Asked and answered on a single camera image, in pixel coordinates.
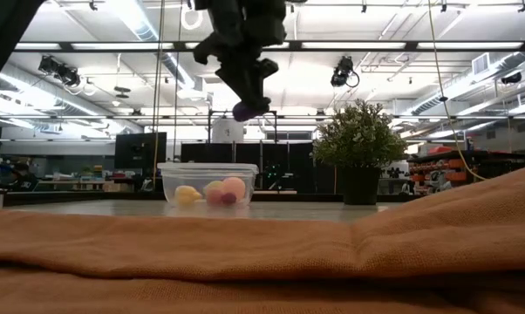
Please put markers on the dark red toy cherry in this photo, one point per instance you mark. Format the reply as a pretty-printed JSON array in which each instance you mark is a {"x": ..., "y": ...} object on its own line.
[{"x": 229, "y": 199}]

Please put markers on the small red toy strawberry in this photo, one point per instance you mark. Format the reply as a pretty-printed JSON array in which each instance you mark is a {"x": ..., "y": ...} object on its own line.
[{"x": 214, "y": 197}]

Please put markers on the black ceiling camera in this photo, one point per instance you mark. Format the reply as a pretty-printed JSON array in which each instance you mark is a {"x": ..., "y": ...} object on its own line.
[
  {"x": 343, "y": 70},
  {"x": 57, "y": 70}
]

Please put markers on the orange brown cloth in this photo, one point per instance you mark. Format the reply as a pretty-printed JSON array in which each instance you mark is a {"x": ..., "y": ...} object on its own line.
[{"x": 262, "y": 261}]

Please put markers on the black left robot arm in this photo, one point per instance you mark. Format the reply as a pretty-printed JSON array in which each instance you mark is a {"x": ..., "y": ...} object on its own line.
[{"x": 5, "y": 35}]

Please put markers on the black ceiling fixture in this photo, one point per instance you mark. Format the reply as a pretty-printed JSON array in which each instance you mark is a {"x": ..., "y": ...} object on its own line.
[{"x": 511, "y": 77}]

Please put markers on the yellow toy lemon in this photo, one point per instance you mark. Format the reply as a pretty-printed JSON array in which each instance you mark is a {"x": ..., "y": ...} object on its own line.
[{"x": 186, "y": 195}]

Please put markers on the black metal stand frame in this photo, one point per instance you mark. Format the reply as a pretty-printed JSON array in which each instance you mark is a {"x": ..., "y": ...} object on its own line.
[{"x": 269, "y": 126}]

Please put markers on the black partition panels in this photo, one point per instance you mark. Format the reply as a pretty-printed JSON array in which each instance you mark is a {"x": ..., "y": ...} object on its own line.
[{"x": 288, "y": 165}]

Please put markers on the purple toy eggplant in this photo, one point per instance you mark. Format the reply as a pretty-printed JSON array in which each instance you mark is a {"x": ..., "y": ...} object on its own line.
[{"x": 245, "y": 114}]

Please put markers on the white ceiling vent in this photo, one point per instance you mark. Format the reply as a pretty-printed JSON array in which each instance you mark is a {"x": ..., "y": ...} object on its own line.
[{"x": 481, "y": 64}]

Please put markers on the black monitor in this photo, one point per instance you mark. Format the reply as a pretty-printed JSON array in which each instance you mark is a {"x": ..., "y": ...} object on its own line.
[{"x": 136, "y": 150}]

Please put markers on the shelf with orange bins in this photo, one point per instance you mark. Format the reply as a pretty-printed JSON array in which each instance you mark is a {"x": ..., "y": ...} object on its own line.
[{"x": 454, "y": 165}]

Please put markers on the pink yellow toy peach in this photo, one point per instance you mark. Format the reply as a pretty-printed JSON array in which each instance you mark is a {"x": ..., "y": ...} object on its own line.
[{"x": 235, "y": 186}]

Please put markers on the clear plastic tupperware container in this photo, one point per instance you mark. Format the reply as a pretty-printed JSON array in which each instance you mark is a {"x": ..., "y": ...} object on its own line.
[{"x": 179, "y": 174}]

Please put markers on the green potted plant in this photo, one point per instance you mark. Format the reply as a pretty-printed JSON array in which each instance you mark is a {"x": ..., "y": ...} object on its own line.
[{"x": 358, "y": 139}]

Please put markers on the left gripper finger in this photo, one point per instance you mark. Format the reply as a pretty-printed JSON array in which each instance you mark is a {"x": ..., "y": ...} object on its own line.
[
  {"x": 257, "y": 91},
  {"x": 238, "y": 85}
]

